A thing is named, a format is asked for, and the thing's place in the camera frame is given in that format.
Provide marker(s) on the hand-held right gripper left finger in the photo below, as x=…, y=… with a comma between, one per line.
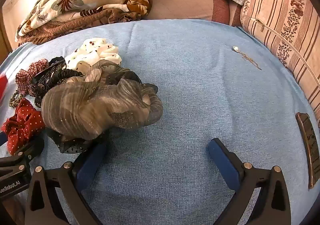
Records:
x=91, y=162

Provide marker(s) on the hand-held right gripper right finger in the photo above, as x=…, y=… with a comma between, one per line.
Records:
x=222, y=162

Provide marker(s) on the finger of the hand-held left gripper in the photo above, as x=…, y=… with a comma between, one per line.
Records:
x=2, y=138
x=30, y=148

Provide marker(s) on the red dotted scrunchie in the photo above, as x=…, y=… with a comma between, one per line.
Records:
x=22, y=120

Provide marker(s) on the leopard print scrunchie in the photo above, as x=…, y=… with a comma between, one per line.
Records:
x=15, y=100

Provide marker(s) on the grey striped mesh scrunchie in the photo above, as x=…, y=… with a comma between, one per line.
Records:
x=87, y=105

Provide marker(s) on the black dotted mesh scrunchie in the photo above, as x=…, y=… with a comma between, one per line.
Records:
x=72, y=146

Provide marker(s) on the red checked scrunchie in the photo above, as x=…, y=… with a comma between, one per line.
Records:
x=25, y=77

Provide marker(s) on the black satin scrunchie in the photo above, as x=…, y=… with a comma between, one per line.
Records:
x=62, y=76

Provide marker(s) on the light blue terry blanket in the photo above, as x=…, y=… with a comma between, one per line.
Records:
x=187, y=90

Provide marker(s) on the white dotted scrunchie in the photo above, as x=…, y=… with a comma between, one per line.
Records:
x=85, y=56

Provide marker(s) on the small silver pin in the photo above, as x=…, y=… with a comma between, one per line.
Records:
x=235, y=49

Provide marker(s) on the striped floral pillow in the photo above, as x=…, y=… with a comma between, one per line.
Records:
x=282, y=15

